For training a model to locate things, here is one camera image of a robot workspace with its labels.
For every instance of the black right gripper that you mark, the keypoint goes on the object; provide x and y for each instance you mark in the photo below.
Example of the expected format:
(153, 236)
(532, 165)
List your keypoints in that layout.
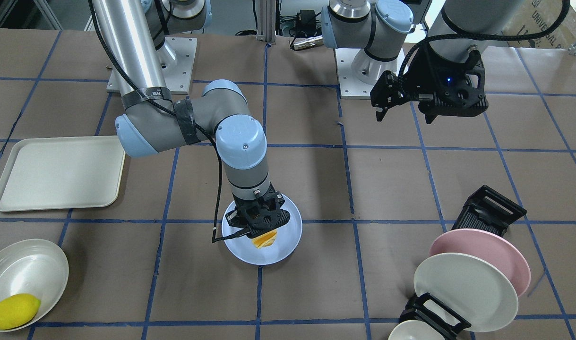
(233, 217)

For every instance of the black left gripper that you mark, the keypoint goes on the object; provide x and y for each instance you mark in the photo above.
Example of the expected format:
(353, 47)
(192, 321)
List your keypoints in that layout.
(424, 72)

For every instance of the striped orange bread roll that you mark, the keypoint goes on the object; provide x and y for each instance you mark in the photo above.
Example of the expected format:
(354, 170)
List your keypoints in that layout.
(265, 240)

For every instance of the light blue plate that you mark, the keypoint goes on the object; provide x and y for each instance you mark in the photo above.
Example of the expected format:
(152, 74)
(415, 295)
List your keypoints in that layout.
(286, 241)

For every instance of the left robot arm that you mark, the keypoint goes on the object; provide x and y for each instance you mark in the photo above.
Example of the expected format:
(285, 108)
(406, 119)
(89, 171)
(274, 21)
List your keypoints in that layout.
(381, 27)

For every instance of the pink plate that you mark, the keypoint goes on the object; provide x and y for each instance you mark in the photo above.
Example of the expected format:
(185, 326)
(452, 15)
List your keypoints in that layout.
(489, 247)

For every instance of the cream plate in rack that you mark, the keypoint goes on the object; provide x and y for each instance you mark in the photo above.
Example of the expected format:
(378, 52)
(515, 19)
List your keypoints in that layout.
(472, 287)

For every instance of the white round plate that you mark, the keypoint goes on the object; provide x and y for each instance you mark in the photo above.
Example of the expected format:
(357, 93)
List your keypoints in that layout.
(36, 267)

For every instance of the silver flashlight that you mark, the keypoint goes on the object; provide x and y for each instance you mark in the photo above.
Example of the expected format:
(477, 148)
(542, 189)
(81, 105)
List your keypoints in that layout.
(306, 43)

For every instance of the black dish rack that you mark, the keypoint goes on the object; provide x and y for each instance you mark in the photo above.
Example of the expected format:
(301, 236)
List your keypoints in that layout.
(487, 210)

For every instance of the black power adapter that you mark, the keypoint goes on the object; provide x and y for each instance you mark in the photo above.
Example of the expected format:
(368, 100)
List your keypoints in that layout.
(306, 17)

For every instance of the cardboard box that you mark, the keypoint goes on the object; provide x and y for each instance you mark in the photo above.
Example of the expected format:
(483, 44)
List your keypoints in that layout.
(537, 16)

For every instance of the white rectangular tray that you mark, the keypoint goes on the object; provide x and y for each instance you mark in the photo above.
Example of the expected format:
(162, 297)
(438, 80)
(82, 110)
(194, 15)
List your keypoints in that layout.
(62, 173)

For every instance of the cream bowl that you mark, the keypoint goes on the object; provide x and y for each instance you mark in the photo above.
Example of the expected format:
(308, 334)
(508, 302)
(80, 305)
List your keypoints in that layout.
(414, 330)

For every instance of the yellow lemon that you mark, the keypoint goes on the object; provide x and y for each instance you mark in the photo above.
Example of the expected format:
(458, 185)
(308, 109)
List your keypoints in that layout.
(17, 310)

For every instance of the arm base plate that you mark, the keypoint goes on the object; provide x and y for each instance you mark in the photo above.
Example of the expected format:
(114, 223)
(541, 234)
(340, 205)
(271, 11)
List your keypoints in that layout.
(358, 73)
(179, 66)

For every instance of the aluminium frame post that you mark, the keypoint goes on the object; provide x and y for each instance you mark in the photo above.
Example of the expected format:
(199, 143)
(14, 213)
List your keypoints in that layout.
(266, 11)

